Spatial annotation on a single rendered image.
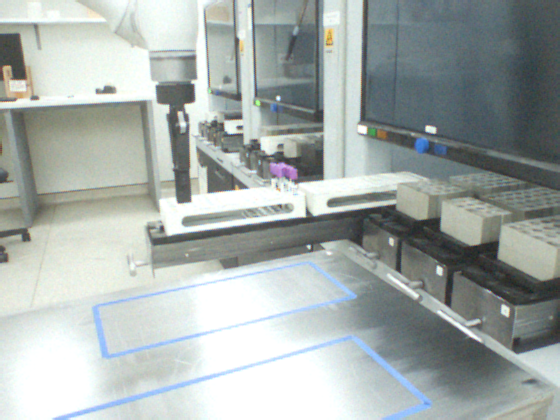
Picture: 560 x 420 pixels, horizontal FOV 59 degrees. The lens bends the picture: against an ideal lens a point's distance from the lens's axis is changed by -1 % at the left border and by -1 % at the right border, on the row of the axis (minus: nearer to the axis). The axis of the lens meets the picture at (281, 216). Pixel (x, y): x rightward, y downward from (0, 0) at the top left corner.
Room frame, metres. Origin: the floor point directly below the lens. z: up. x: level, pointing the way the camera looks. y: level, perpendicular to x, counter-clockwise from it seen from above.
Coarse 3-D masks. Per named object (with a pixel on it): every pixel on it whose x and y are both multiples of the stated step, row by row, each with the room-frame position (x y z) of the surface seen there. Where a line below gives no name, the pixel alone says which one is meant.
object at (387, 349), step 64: (320, 256) 0.79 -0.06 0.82; (0, 320) 0.60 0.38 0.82; (64, 320) 0.59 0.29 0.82; (128, 320) 0.59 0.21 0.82; (192, 320) 0.59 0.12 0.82; (256, 320) 0.58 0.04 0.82; (320, 320) 0.58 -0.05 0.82; (384, 320) 0.57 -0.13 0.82; (0, 384) 0.46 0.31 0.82; (64, 384) 0.45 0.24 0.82; (128, 384) 0.45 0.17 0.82; (192, 384) 0.45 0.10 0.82; (256, 384) 0.45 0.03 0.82; (320, 384) 0.44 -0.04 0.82; (384, 384) 0.44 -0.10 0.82; (448, 384) 0.44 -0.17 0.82; (512, 384) 0.44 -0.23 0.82
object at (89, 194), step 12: (192, 180) 4.49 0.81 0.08; (60, 192) 4.10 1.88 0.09; (72, 192) 4.14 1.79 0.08; (84, 192) 4.17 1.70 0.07; (96, 192) 4.20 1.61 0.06; (108, 192) 4.24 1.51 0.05; (120, 192) 4.27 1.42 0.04; (132, 192) 4.30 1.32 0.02; (144, 192) 4.33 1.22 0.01; (0, 204) 3.95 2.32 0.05; (12, 204) 3.98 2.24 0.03; (48, 204) 4.05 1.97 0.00
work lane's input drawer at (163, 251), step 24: (312, 216) 1.03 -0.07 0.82; (336, 216) 1.04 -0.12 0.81; (360, 216) 1.06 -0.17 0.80; (168, 240) 0.92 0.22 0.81; (192, 240) 0.93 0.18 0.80; (216, 240) 0.94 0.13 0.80; (240, 240) 0.96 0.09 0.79; (264, 240) 0.98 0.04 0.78; (288, 240) 1.00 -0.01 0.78; (312, 240) 1.01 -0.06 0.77; (144, 264) 0.95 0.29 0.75; (168, 264) 0.91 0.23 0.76
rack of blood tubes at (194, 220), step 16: (224, 192) 1.07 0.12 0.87; (240, 192) 1.06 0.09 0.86; (256, 192) 1.07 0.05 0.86; (272, 192) 1.07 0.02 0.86; (288, 192) 1.05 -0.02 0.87; (160, 208) 1.00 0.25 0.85; (176, 208) 0.96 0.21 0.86; (192, 208) 0.96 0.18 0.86; (208, 208) 0.96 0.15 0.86; (224, 208) 0.97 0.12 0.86; (240, 208) 0.98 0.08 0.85; (256, 208) 1.07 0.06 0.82; (272, 208) 1.06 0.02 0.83; (288, 208) 1.05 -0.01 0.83; (304, 208) 1.03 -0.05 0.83; (176, 224) 0.93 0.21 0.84; (192, 224) 1.02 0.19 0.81; (208, 224) 0.96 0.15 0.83; (224, 224) 0.97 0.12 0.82; (240, 224) 0.98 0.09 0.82
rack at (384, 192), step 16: (368, 176) 1.19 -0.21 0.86; (384, 176) 1.18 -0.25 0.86; (400, 176) 1.18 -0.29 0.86; (416, 176) 1.17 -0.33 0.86; (304, 192) 1.09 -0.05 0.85; (320, 192) 1.06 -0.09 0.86; (336, 192) 1.05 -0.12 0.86; (352, 192) 1.07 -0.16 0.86; (368, 192) 1.08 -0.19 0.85; (384, 192) 1.17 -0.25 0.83; (320, 208) 1.04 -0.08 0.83; (336, 208) 1.05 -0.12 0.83; (352, 208) 1.07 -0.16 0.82
